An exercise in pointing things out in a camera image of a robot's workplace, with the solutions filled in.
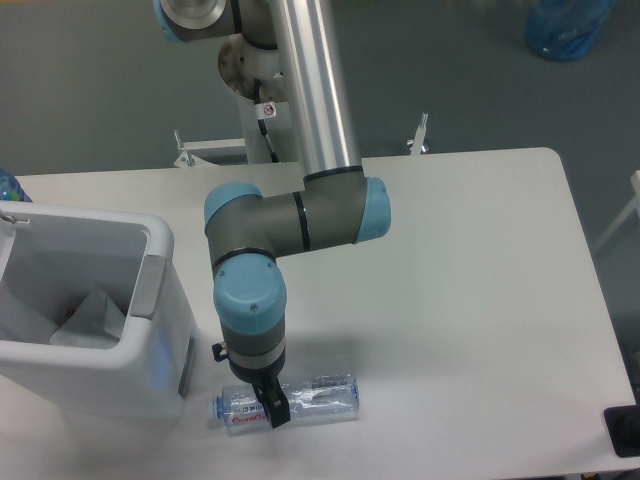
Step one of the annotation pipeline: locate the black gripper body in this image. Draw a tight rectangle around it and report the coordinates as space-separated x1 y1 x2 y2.
212 342 286 388

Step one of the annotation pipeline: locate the clear plastic water bottle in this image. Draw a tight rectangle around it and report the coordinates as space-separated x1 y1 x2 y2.
207 373 360 435

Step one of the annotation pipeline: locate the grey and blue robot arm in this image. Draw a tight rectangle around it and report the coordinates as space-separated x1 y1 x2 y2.
154 1 391 427

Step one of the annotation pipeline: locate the white trash can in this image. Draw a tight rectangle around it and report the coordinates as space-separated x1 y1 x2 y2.
1 201 196 418

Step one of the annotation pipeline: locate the blue bottle at left edge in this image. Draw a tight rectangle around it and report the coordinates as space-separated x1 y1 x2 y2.
0 169 32 202

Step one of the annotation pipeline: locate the black device at table corner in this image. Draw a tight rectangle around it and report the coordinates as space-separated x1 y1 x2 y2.
604 405 639 458

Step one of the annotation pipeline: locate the white levelling foot bracket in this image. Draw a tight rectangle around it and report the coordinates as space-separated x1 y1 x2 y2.
406 112 429 156

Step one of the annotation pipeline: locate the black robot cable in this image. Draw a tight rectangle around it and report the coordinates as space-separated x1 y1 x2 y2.
252 77 280 164

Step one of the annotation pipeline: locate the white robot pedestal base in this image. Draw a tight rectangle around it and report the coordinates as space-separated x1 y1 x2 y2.
172 34 306 169

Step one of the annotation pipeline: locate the white frame at right edge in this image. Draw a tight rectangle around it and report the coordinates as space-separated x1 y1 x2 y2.
593 170 639 255

